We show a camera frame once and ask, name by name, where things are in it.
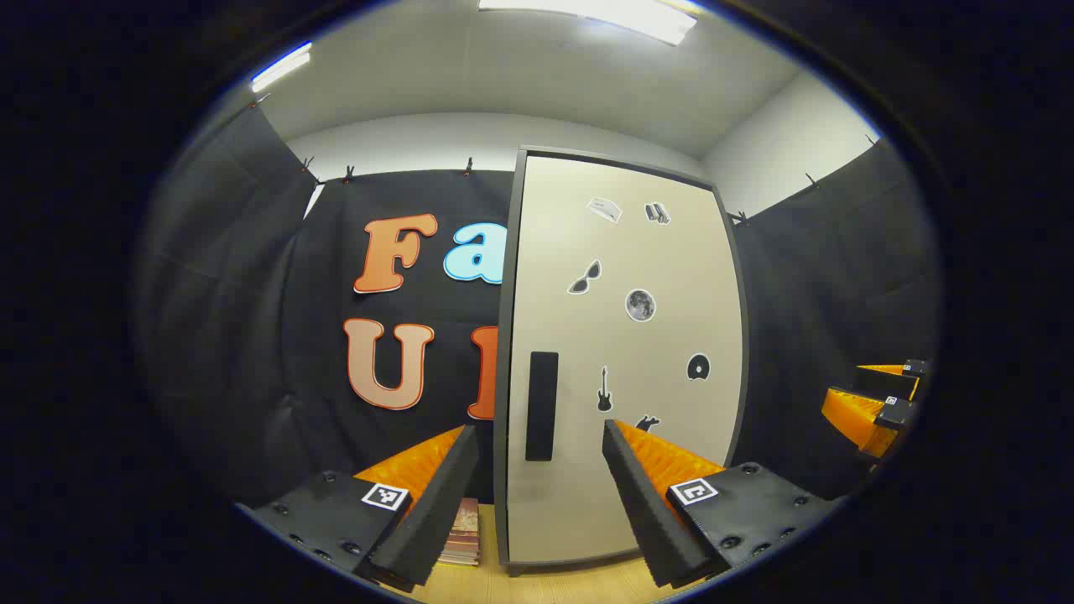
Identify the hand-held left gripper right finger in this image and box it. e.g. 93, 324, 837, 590
601, 419, 844, 590

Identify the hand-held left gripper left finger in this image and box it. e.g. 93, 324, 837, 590
237, 424, 482, 595

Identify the grey cabinet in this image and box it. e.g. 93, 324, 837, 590
493, 144, 750, 578

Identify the stack of books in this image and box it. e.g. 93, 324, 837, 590
436, 497, 482, 567

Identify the black backdrop cloth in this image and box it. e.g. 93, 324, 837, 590
138, 105, 941, 513

